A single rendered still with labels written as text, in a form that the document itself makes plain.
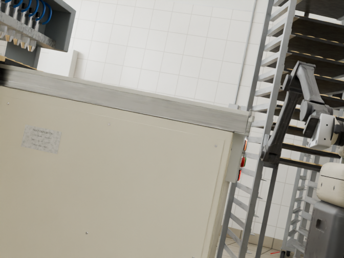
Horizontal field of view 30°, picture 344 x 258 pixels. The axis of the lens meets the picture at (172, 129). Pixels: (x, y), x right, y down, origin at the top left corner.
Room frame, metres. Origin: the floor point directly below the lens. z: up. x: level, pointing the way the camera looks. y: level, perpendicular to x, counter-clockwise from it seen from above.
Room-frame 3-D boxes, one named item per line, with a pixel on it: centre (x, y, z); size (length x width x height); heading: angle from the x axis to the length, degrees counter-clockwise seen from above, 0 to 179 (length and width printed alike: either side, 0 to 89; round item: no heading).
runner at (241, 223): (3.43, -0.46, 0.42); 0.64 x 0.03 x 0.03; 4
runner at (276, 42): (3.43, -0.46, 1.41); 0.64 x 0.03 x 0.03; 4
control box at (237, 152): (1.91, -0.21, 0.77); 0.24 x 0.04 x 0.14; 171
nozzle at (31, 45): (2.18, 0.51, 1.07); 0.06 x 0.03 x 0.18; 81
